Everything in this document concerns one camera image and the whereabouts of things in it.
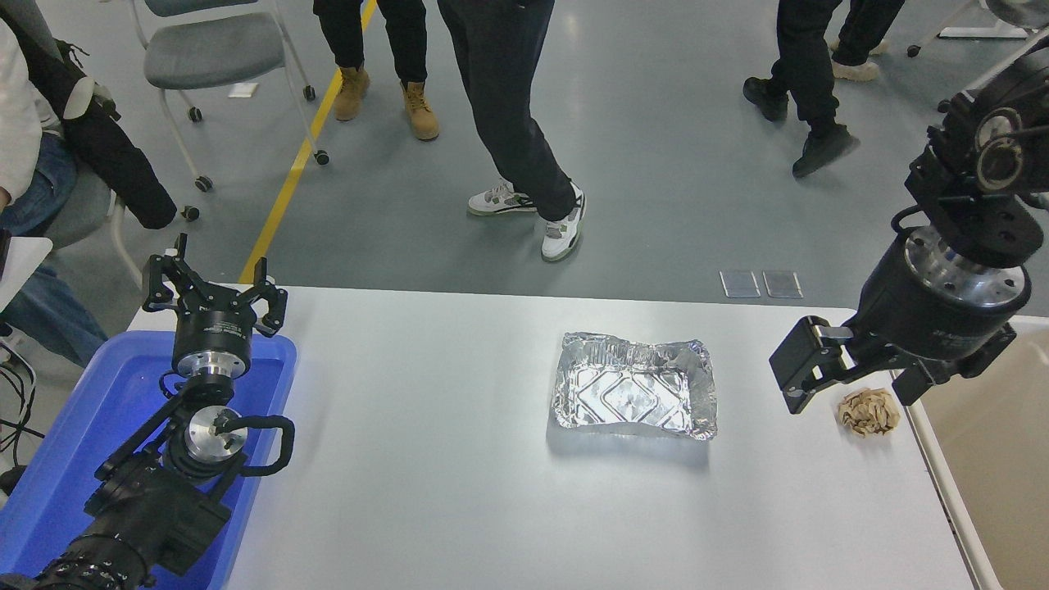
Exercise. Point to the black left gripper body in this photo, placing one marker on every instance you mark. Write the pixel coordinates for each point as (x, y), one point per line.
(213, 332)

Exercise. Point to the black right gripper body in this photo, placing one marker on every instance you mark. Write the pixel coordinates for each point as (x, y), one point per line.
(918, 319)

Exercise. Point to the silver foil tray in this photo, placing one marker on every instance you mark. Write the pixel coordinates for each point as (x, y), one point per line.
(631, 389)

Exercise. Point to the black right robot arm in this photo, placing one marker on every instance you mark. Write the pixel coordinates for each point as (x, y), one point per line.
(983, 205)

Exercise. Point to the clear floor plate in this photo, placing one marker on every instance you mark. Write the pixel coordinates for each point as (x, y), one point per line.
(783, 284)
(740, 284)

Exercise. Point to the crumpled tan paper ball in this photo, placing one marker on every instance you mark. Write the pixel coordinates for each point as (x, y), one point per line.
(869, 412)

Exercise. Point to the large pale bin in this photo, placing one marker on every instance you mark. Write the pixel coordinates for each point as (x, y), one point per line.
(1000, 459)

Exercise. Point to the grey chair under seated person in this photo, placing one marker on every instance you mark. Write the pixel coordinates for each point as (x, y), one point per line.
(78, 205)

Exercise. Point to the black jacket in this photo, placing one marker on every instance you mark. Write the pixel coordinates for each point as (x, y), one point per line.
(106, 156)

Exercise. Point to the blue plastic tray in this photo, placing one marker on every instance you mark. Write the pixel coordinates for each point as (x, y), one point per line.
(82, 410)

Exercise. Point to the white side table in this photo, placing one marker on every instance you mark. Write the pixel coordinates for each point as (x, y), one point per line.
(20, 262)

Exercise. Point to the small white paper sheet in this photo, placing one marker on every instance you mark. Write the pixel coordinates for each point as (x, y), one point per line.
(242, 90)

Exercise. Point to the seated person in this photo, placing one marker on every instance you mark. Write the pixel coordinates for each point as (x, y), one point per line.
(16, 123)

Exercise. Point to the grey wheeled chair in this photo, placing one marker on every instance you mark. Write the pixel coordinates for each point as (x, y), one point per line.
(213, 49)

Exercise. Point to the person in black shoes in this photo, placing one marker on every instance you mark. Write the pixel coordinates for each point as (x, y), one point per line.
(807, 65)

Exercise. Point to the person in tan boots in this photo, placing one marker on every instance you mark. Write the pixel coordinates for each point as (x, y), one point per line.
(352, 33)

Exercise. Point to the person in beige shoes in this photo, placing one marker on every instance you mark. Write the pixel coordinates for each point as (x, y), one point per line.
(865, 24)

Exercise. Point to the person in white sneakers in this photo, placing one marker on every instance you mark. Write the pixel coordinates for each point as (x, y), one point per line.
(508, 98)

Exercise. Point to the white wheeled chair frame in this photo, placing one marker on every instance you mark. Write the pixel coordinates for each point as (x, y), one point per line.
(983, 32)

